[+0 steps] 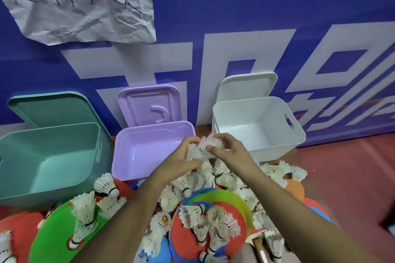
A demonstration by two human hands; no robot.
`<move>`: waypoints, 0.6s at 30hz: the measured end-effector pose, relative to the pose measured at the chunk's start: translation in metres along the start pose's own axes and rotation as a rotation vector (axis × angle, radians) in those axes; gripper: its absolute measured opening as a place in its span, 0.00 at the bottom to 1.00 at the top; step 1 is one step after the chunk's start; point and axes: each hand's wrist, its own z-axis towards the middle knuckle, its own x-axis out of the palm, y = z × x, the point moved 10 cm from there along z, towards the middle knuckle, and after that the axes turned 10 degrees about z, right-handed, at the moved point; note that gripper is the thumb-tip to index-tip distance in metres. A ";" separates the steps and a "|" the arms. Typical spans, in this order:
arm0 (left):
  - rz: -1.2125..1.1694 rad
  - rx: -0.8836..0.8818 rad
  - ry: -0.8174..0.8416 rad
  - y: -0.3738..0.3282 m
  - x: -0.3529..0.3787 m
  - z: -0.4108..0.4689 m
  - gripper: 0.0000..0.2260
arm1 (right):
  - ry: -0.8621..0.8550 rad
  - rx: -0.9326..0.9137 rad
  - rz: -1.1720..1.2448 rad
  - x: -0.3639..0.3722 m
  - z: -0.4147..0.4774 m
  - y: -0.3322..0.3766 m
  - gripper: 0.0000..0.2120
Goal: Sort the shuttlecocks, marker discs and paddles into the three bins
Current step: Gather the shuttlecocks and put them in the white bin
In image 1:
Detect person's left forearm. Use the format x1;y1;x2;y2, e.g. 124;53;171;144
70;171;173;263

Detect purple plastic storage box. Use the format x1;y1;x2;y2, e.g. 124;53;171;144
111;120;196;182

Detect white feather shuttlecock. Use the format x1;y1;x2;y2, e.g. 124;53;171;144
197;133;226;159
186;143;205;162

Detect white plastic storage box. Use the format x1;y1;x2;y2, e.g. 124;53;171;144
212;96;307;163

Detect person's right hand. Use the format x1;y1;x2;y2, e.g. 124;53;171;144
205;133;260;181

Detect green plastic box lid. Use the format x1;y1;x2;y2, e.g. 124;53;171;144
7;91;112;143

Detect white plastic box lid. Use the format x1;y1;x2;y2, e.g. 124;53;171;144
217;72;278;104

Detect crumpled white paper sign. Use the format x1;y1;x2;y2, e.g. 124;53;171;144
0;0;157;46

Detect blue printed banner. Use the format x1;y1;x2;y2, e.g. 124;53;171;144
0;0;395;149

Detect person's left hand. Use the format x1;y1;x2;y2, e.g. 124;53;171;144
155;136;205;185

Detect green plastic storage box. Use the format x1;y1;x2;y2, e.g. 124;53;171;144
0;122;113;209

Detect green flat disc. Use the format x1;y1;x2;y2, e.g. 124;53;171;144
29;201;107;263

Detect stack of coloured flat discs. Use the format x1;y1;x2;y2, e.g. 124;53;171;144
169;188;254;263

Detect person's right forearm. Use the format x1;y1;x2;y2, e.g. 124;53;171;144
239;168;383;263

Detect purple plastic box lid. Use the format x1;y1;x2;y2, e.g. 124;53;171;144
117;85;182;128

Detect orange flat disc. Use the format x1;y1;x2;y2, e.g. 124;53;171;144
285;179;306;202

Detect red flat disc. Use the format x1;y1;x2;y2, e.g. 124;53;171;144
0;212;46;263
113;178;134;200
303;197;331;223

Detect blue flat disc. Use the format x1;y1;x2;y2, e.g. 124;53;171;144
138;241;172;263

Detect pile of white shuttlecocks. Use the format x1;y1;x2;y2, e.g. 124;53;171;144
0;160;308;263

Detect wooden handle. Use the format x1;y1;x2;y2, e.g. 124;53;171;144
252;236;270;263

